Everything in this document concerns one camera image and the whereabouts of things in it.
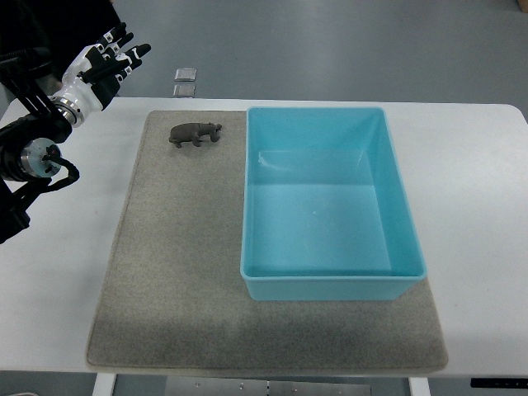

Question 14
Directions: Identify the upper silver floor plate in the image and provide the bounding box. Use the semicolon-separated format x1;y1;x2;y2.
174;68;197;82

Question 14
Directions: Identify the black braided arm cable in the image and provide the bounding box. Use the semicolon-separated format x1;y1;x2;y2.
24;154;81;195

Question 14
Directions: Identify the silver floor plate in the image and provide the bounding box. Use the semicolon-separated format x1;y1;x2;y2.
174;68;197;82
172;83;196;98

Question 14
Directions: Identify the lower silver floor plate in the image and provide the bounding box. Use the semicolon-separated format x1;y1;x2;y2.
172;83;196;98

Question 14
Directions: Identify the blue plastic box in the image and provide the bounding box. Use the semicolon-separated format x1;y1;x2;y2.
240;107;427;301

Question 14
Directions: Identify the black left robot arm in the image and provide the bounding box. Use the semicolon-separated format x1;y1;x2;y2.
1;1;140;242

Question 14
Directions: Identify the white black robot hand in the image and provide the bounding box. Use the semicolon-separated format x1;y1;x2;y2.
50;22;151;128

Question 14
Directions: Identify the black table control panel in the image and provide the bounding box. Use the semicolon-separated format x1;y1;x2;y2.
470;378;528;389

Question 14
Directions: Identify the metal table frame bracket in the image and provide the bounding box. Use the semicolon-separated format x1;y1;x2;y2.
164;377;372;396

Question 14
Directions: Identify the brown toy hippo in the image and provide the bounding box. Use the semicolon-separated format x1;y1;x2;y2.
168;123;223;149

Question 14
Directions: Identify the grey felt mat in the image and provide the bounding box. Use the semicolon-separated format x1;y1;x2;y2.
87;111;448;376

